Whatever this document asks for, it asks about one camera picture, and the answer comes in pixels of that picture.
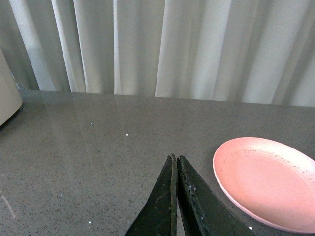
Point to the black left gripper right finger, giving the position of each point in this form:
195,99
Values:
203,214

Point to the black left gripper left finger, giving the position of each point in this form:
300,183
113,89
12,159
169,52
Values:
158,217

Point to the pink plate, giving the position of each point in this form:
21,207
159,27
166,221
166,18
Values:
269,181

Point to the white curtain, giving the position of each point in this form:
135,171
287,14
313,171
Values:
257,51

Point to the white rounded appliance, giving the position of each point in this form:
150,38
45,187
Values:
10,99

